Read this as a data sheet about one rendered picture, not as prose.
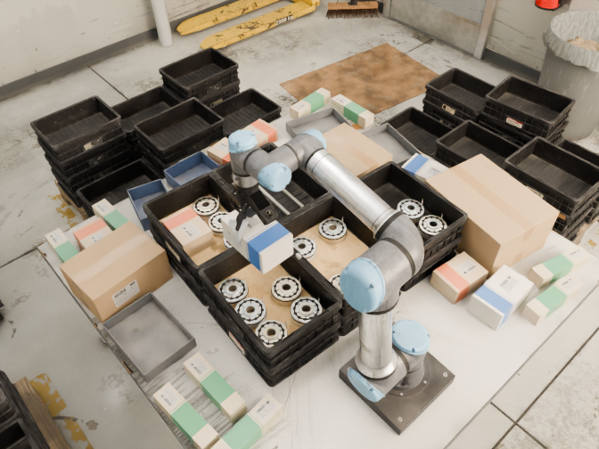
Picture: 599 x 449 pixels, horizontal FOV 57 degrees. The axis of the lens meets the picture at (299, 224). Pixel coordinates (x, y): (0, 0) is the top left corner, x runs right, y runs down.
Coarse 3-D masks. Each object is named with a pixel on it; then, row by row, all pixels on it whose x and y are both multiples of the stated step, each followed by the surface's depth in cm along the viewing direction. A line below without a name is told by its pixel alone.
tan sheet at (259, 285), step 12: (240, 276) 191; (252, 276) 191; (264, 276) 191; (276, 276) 191; (252, 288) 187; (264, 288) 187; (264, 300) 184; (252, 312) 181; (276, 312) 180; (288, 312) 180; (288, 324) 177
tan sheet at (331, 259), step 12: (312, 228) 206; (348, 240) 202; (324, 252) 198; (336, 252) 198; (348, 252) 198; (360, 252) 198; (312, 264) 194; (324, 264) 194; (336, 264) 194; (348, 264) 194; (324, 276) 190
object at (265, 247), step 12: (228, 216) 168; (252, 216) 168; (228, 228) 167; (252, 228) 165; (264, 228) 164; (276, 228) 164; (228, 240) 172; (252, 240) 161; (264, 240) 161; (276, 240) 161; (288, 240) 163; (240, 252) 170; (252, 252) 161; (264, 252) 158; (276, 252) 162; (288, 252) 167; (252, 264) 166; (264, 264) 161; (276, 264) 166
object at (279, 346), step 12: (228, 252) 185; (216, 264) 182; (300, 264) 181; (204, 276) 178; (312, 276) 178; (216, 288) 175; (324, 288) 175; (336, 300) 172; (228, 312) 171; (324, 312) 169; (240, 324) 167; (312, 324) 166; (252, 336) 163; (288, 336) 162; (264, 348) 160; (276, 348) 160
